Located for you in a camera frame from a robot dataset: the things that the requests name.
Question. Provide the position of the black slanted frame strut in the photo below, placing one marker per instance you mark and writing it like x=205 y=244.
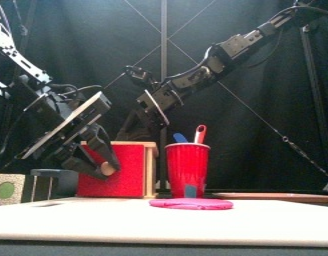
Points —
x=315 y=93

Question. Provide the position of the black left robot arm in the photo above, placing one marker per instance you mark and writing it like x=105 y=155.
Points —
x=20 y=60

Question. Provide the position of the red drawer with wooden knob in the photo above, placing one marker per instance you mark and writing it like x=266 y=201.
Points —
x=121 y=173

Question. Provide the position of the beige box with green circle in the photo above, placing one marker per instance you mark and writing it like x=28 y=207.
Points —
x=6 y=189

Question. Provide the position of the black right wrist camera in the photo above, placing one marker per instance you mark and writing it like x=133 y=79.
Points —
x=140 y=76

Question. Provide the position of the flat wooden tray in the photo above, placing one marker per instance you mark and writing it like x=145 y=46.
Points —
x=278 y=196

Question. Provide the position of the red plastic cup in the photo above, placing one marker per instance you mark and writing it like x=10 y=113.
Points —
x=187 y=170

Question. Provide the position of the wooden drawer cabinet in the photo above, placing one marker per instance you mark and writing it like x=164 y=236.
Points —
x=149 y=166

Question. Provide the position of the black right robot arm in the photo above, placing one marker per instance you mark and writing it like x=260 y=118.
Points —
x=233 y=50

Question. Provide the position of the vertical metal frame pole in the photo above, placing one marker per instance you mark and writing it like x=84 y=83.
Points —
x=164 y=40

